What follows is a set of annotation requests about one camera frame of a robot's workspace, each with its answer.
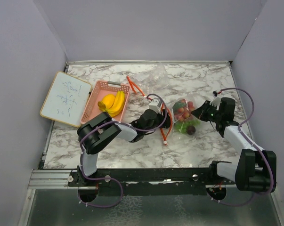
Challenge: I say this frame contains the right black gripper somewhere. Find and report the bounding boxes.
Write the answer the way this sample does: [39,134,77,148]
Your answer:
[191,100,222,123]

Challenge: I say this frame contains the red fake berry bunch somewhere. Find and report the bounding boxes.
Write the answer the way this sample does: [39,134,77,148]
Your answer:
[172,99,195,122]

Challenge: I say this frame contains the zip bag with berries grapes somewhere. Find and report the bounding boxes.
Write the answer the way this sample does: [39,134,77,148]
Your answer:
[160,94,201,146]

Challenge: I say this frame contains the green fake grape bunch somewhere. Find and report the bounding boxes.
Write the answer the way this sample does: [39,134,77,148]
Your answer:
[174,119,201,135]

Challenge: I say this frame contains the zip bag with yellow fruit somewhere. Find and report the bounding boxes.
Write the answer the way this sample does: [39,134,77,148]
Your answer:
[126,63,170,97]

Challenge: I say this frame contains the yellow fake banana bunch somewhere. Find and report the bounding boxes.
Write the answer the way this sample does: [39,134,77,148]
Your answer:
[103,91,125,117]

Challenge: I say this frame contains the pink plastic basket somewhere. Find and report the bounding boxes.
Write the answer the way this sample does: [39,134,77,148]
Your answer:
[80,80,131,124]

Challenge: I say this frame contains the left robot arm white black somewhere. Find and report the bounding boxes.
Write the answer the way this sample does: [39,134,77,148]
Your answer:
[77,109,171,186]

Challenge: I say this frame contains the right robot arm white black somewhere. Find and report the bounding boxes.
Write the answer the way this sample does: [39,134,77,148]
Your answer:
[191,97,276,193]

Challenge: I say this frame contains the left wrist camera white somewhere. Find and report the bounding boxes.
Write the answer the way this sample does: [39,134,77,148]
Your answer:
[148,98,162,113]

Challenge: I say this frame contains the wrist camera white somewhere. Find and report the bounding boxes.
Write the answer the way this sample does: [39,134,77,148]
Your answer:
[210,90,222,107]
[148,98,162,113]

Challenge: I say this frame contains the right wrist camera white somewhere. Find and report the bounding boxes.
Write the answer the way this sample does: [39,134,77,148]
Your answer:
[210,90,222,107]

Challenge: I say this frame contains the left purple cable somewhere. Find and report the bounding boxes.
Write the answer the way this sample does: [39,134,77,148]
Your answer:
[79,93,168,208]

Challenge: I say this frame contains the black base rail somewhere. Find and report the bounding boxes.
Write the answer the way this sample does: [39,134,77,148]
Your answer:
[68,168,233,196]

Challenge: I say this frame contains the small whiteboard wooden frame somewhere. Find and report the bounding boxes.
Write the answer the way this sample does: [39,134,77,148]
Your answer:
[40,71,92,127]

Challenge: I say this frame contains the aluminium frame rail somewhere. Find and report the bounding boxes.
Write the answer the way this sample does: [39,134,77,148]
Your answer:
[27,168,73,189]

